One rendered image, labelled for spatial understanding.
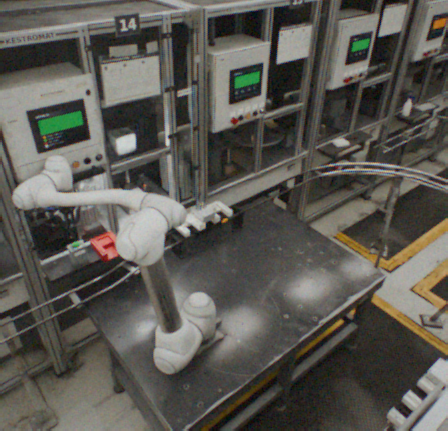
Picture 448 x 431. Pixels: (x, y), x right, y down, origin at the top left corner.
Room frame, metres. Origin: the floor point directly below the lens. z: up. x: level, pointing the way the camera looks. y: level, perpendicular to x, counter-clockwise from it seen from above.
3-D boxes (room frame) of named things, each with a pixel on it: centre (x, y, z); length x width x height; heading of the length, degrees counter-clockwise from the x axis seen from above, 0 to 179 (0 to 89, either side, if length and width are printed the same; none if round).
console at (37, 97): (1.83, 0.83, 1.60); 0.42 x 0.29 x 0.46; 130
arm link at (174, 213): (1.37, 0.23, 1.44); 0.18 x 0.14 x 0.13; 65
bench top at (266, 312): (1.75, -0.07, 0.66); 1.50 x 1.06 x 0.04; 130
